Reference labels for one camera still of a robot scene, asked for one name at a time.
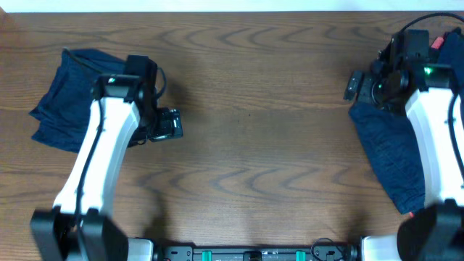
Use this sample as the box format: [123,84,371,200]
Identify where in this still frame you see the pile of navy clothes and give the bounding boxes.
[349,31,463,214]

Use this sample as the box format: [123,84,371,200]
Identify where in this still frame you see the navy blue shorts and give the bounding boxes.
[30,49,124,153]

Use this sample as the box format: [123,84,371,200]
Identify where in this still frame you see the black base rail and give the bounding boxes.
[126,237,363,261]

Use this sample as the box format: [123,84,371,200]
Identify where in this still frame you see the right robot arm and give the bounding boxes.
[344,63,463,260]

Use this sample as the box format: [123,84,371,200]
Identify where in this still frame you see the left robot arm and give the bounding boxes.
[30,74,183,260]

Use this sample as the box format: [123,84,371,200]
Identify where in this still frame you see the black garment with pink trim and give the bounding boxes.
[430,31,453,50]

